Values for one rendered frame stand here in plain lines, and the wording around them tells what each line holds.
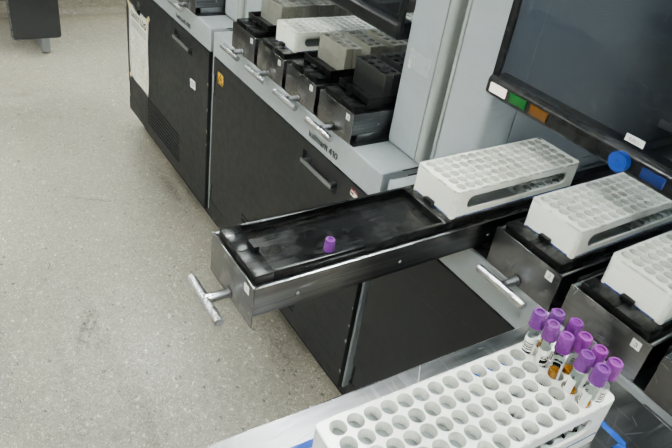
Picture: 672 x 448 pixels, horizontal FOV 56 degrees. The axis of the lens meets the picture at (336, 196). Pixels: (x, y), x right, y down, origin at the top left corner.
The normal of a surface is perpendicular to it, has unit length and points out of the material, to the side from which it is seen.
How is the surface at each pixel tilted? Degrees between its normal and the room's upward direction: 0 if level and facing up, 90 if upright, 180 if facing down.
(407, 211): 0
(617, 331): 90
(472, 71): 90
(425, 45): 90
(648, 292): 90
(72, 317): 0
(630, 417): 0
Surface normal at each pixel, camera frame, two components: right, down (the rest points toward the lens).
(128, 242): 0.14, -0.84
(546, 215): -0.84, 0.18
